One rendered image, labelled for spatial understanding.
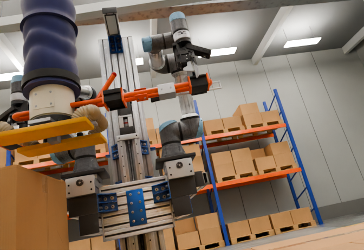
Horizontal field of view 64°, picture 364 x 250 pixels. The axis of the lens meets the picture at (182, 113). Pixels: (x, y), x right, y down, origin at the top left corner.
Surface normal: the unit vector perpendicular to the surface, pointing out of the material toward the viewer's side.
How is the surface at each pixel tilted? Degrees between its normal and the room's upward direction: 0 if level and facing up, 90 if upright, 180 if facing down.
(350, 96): 90
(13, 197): 90
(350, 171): 90
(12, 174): 90
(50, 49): 78
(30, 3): 100
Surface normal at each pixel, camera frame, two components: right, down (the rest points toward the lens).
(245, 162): 0.09, -0.38
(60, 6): 0.71, -0.18
